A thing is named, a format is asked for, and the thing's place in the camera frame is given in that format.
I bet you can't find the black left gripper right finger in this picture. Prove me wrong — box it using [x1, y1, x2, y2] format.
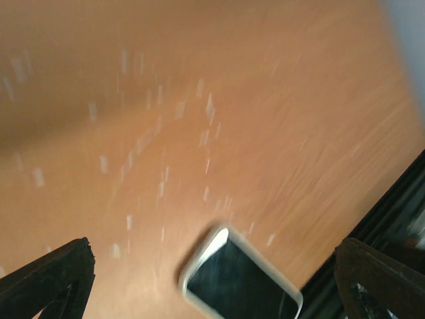
[335, 238, 424, 318]

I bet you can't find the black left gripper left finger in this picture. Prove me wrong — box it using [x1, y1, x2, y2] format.
[1, 237, 95, 318]

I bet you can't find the black phone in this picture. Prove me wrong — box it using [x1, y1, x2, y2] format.
[178, 223, 303, 319]

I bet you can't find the black aluminium frame rail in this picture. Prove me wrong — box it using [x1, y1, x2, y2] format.
[299, 153, 424, 318]

